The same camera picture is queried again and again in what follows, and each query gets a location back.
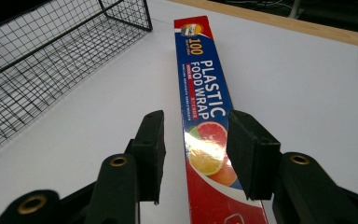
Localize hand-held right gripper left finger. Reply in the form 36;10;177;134
124;109;167;205

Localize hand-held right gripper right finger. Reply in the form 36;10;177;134
226;109;282;201

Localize blue and red wrap box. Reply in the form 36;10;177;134
173;15;269;224

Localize black wire mesh basket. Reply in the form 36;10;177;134
0;0;154;158

